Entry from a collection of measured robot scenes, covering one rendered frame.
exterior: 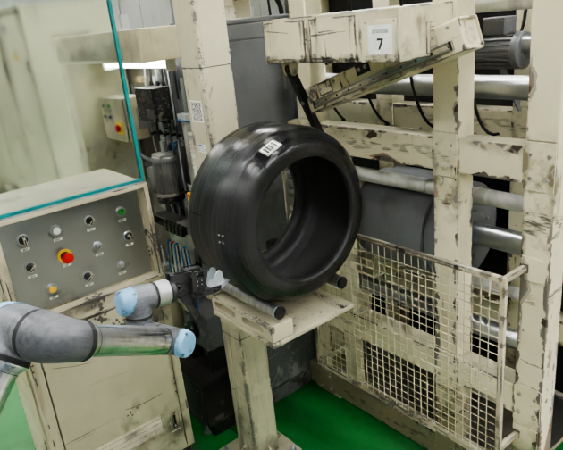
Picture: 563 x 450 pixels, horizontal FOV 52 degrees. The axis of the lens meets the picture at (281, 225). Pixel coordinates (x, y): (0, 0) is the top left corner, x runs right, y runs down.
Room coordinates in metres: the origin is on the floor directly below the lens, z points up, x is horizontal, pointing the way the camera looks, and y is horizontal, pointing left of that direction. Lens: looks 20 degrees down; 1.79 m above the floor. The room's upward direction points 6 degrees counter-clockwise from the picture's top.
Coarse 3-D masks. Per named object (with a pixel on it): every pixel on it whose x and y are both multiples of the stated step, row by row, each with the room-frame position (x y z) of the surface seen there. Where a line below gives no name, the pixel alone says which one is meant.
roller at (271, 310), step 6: (222, 288) 1.87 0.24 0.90; (228, 288) 1.84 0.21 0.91; (234, 288) 1.82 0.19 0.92; (234, 294) 1.81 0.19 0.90; (240, 294) 1.78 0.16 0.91; (246, 294) 1.76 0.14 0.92; (246, 300) 1.75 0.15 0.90; (252, 300) 1.73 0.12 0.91; (258, 300) 1.71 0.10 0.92; (264, 300) 1.70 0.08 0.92; (258, 306) 1.69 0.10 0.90; (264, 306) 1.67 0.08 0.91; (270, 306) 1.66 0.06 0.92; (276, 306) 1.64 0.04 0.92; (282, 306) 1.65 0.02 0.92; (270, 312) 1.64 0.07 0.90; (276, 312) 1.63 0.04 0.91; (282, 312) 1.64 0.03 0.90; (276, 318) 1.63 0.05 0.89
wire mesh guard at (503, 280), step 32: (384, 256) 1.90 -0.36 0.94; (416, 256) 1.77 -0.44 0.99; (320, 288) 2.20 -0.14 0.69; (352, 288) 2.04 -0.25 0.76; (448, 288) 1.68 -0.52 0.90; (480, 288) 1.59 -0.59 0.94; (448, 320) 1.68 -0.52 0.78; (480, 320) 1.59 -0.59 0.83; (320, 352) 2.22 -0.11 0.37; (352, 352) 2.06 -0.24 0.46; (448, 352) 1.68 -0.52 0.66; (448, 384) 1.68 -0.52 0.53; (416, 416) 1.79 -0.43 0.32; (448, 416) 1.68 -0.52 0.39
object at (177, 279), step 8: (192, 264) 1.62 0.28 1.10; (168, 272) 1.55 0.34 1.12; (176, 272) 1.55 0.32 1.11; (184, 272) 1.55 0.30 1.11; (192, 272) 1.57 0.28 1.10; (200, 272) 1.57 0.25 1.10; (168, 280) 1.55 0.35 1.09; (176, 280) 1.53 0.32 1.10; (184, 280) 1.55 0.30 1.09; (192, 280) 1.54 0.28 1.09; (200, 280) 1.57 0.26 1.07; (176, 288) 1.51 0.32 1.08; (184, 288) 1.55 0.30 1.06; (192, 288) 1.54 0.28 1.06; (200, 288) 1.56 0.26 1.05; (176, 296) 1.51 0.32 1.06; (192, 296) 1.54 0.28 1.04; (200, 296) 1.55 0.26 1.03
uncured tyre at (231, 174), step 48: (240, 144) 1.74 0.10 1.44; (288, 144) 1.70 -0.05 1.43; (336, 144) 1.83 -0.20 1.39; (192, 192) 1.75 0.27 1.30; (240, 192) 1.60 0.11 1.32; (336, 192) 2.00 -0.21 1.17; (192, 240) 1.75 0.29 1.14; (240, 240) 1.57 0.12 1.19; (288, 240) 2.01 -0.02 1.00; (336, 240) 1.93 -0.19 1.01; (240, 288) 1.67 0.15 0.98; (288, 288) 1.65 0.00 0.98
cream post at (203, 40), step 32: (192, 0) 1.97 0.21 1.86; (192, 32) 1.98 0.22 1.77; (224, 32) 2.03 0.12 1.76; (192, 64) 2.00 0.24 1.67; (224, 64) 2.03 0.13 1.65; (192, 96) 2.03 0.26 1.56; (224, 96) 2.01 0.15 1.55; (192, 128) 2.05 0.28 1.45; (224, 128) 2.00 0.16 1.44; (256, 352) 2.01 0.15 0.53; (256, 384) 2.00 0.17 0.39; (256, 416) 1.99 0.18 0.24; (256, 448) 1.97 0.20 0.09
